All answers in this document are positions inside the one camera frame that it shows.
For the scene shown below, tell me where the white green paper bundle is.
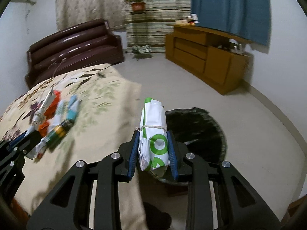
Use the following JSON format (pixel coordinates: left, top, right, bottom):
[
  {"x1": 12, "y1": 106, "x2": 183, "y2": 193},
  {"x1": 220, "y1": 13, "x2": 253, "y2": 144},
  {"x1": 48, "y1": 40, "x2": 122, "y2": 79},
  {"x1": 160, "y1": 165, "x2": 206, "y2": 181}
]
[{"x1": 138, "y1": 98, "x2": 169, "y2": 177}]

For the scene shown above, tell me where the orange plastic bag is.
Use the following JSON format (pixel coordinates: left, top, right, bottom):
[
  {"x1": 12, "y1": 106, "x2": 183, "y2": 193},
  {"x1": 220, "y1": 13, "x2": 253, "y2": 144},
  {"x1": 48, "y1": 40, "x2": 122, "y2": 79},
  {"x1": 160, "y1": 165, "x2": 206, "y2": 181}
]
[{"x1": 39, "y1": 90, "x2": 61, "y2": 137}]

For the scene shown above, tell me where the black trash bin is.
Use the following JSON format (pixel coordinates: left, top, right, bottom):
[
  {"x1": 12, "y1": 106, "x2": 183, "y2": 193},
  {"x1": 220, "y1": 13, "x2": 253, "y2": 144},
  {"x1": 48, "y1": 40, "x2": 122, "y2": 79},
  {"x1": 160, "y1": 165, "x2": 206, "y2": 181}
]
[{"x1": 144, "y1": 107, "x2": 228, "y2": 187}]

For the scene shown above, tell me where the floral beige tablecloth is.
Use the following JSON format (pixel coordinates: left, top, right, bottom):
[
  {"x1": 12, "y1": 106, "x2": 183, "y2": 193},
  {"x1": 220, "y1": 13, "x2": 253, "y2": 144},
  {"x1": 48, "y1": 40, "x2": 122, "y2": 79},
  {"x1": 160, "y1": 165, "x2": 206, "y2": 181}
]
[{"x1": 1, "y1": 64, "x2": 147, "y2": 229}]

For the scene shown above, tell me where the teal toothpaste tube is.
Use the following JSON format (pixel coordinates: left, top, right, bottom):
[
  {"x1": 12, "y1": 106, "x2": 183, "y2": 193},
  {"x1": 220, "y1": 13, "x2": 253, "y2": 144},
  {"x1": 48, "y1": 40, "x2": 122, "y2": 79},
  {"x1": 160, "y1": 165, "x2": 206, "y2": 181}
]
[{"x1": 66, "y1": 94, "x2": 80, "y2": 123}]

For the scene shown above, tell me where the striped cloth on floor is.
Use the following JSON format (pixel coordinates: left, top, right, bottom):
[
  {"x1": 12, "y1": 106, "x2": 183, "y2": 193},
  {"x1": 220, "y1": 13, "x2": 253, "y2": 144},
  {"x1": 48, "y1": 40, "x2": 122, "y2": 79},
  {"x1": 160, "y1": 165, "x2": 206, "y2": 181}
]
[{"x1": 132, "y1": 45, "x2": 153, "y2": 60}]

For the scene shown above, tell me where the wooden sideboard cabinet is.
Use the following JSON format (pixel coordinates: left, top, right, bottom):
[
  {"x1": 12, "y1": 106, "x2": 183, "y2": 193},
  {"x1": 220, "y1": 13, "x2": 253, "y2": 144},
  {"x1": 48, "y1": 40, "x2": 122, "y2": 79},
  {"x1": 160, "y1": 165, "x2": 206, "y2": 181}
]
[{"x1": 165, "y1": 24, "x2": 252, "y2": 95}]

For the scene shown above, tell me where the dark brown leather sofa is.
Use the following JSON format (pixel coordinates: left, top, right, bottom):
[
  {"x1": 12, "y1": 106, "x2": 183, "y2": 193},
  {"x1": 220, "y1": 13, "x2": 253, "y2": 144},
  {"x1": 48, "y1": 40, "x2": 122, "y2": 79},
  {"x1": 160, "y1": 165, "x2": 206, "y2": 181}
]
[{"x1": 25, "y1": 19, "x2": 124, "y2": 89}]

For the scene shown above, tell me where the mickey mouse toy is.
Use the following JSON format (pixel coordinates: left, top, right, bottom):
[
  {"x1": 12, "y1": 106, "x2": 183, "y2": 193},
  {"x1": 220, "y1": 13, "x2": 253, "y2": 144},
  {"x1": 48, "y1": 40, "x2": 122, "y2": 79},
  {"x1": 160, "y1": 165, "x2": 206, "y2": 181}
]
[{"x1": 186, "y1": 14, "x2": 199, "y2": 26}]

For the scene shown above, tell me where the potted plant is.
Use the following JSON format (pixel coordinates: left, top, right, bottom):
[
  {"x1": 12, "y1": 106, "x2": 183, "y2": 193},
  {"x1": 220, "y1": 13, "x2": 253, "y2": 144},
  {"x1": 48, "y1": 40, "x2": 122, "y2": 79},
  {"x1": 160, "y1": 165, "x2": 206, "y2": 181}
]
[{"x1": 126, "y1": 0, "x2": 146, "y2": 12}]

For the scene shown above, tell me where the striped curtain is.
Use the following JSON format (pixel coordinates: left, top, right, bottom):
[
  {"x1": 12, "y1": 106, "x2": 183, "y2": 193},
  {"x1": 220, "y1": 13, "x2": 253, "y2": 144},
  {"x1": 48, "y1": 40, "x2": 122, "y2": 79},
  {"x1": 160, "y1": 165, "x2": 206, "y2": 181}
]
[{"x1": 125, "y1": 0, "x2": 191, "y2": 53}]

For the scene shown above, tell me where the beige patterned curtain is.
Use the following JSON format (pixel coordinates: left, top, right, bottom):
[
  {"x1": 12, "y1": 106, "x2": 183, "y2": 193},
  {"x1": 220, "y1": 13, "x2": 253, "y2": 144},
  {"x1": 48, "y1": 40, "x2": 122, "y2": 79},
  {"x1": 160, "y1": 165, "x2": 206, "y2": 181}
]
[{"x1": 55, "y1": 0, "x2": 125, "y2": 30}]

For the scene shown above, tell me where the blue curtain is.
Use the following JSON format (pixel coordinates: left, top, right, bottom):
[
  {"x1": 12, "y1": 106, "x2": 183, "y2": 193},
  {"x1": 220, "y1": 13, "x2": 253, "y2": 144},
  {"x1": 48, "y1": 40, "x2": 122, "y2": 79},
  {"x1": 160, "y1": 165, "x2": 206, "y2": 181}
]
[{"x1": 191, "y1": 0, "x2": 271, "y2": 46}]

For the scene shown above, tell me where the white cable on sofa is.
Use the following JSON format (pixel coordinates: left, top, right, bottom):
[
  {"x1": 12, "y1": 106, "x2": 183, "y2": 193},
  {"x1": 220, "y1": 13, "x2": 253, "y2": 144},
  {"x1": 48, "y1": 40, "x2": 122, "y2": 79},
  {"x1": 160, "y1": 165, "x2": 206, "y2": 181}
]
[{"x1": 51, "y1": 57, "x2": 68, "y2": 79}]

